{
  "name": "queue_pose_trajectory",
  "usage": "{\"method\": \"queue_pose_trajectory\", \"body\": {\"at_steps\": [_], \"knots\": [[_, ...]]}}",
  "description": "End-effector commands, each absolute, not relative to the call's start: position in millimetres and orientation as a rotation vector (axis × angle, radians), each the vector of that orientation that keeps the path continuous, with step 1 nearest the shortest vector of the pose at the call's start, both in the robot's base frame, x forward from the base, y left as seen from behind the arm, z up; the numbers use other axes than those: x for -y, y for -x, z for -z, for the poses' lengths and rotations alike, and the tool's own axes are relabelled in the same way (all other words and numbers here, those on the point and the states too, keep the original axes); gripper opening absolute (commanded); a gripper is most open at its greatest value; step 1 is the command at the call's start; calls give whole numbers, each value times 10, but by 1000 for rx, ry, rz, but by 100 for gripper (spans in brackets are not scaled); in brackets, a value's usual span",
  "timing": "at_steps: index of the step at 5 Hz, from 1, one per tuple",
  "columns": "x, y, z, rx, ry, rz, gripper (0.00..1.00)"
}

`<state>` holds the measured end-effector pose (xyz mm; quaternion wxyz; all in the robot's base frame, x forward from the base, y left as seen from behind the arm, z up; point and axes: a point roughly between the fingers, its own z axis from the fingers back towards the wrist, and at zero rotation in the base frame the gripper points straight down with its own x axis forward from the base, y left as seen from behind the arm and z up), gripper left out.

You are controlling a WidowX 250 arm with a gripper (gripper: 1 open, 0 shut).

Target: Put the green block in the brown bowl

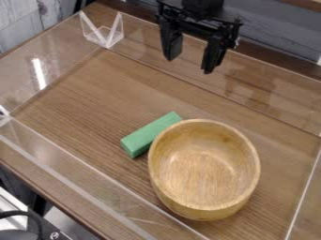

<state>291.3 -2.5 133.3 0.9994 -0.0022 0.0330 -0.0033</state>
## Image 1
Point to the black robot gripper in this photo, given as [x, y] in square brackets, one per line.
[204, 19]

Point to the green rectangular block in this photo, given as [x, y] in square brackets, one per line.
[137, 143]

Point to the light wooden bowl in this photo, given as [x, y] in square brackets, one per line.
[205, 169]

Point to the clear acrylic corner bracket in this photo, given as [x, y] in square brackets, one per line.
[105, 36]

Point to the clear acrylic tray wall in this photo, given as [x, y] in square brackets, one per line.
[76, 97]

